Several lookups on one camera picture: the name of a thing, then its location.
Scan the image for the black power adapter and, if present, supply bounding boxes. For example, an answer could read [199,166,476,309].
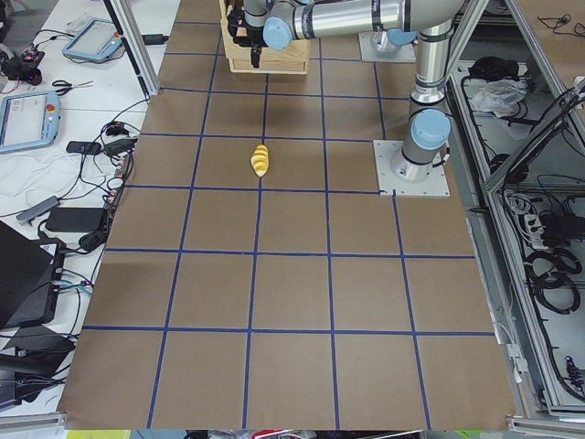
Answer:
[46,207,105,232]

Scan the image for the near teach pendant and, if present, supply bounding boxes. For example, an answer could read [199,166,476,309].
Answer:
[1,91,60,154]

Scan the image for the far teach pendant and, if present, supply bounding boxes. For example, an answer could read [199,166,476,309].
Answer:
[61,18,122,64]

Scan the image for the teach pendant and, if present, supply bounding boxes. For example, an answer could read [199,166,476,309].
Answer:
[1,91,60,154]
[61,18,122,64]

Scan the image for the black handled scissors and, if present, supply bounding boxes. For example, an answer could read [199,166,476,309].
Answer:
[51,80,93,96]

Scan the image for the wooden drawer cabinet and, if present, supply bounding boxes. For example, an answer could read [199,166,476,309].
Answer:
[227,1,310,75]

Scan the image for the aluminium frame post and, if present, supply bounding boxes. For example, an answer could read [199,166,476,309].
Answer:
[103,0,160,99]

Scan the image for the toy bread roll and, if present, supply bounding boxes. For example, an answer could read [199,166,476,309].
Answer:
[250,145,270,178]

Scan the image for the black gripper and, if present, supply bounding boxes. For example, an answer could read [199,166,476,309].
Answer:
[227,7,265,68]

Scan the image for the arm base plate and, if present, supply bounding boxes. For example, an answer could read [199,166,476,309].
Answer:
[358,29,417,63]
[373,140,450,198]

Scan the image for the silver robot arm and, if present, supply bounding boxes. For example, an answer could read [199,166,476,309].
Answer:
[227,0,463,182]

